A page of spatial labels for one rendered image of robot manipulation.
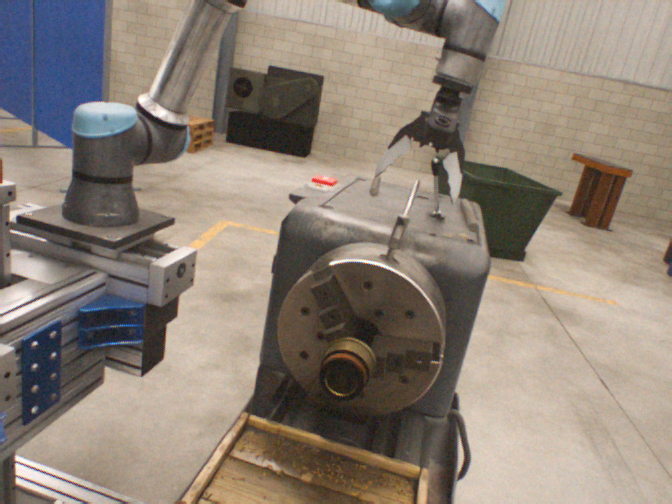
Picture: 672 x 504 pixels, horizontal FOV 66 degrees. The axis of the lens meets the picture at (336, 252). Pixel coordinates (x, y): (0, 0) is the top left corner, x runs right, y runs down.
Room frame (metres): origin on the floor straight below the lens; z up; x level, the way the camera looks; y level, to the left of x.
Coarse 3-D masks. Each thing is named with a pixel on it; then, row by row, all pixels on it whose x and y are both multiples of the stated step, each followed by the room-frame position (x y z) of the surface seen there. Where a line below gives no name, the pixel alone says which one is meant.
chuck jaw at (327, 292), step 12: (324, 276) 0.88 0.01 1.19; (312, 288) 0.84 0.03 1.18; (324, 288) 0.83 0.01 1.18; (336, 288) 0.85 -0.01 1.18; (324, 300) 0.83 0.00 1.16; (336, 300) 0.83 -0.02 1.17; (324, 312) 0.81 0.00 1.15; (336, 312) 0.81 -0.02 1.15; (348, 312) 0.84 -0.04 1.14; (324, 324) 0.81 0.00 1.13; (336, 324) 0.81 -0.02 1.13; (348, 324) 0.81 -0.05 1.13; (324, 336) 0.79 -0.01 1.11; (336, 336) 0.79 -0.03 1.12; (348, 336) 0.79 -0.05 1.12
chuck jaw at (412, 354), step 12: (384, 336) 0.85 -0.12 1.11; (372, 348) 0.80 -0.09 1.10; (384, 348) 0.80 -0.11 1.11; (396, 348) 0.80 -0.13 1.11; (408, 348) 0.81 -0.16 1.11; (420, 348) 0.81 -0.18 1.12; (432, 348) 0.84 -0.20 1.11; (384, 360) 0.77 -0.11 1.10; (396, 360) 0.79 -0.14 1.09; (408, 360) 0.80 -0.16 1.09; (420, 360) 0.81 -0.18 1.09; (432, 360) 0.84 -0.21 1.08; (384, 372) 0.77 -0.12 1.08; (396, 372) 0.79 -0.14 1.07
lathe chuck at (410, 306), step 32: (352, 256) 0.89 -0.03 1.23; (352, 288) 0.86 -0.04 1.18; (384, 288) 0.86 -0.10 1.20; (416, 288) 0.85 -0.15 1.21; (288, 320) 0.88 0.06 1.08; (320, 320) 0.87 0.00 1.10; (384, 320) 0.85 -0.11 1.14; (416, 320) 0.84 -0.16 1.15; (288, 352) 0.88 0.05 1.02; (320, 352) 0.87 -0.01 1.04; (384, 384) 0.85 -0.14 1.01; (416, 384) 0.84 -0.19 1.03
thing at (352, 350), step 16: (336, 352) 0.75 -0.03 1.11; (352, 352) 0.74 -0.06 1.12; (368, 352) 0.77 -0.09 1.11; (320, 368) 0.75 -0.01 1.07; (336, 368) 0.78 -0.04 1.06; (352, 368) 0.72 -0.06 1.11; (368, 368) 0.74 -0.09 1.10; (320, 384) 0.72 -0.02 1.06; (336, 384) 0.74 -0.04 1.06; (352, 384) 0.74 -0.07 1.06
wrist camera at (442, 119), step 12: (444, 96) 0.92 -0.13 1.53; (456, 96) 0.93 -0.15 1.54; (432, 108) 0.88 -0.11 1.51; (444, 108) 0.89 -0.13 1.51; (456, 108) 0.90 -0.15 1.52; (432, 120) 0.85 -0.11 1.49; (444, 120) 0.85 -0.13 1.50; (456, 120) 0.87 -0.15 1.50; (432, 132) 0.84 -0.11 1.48; (444, 132) 0.84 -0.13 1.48
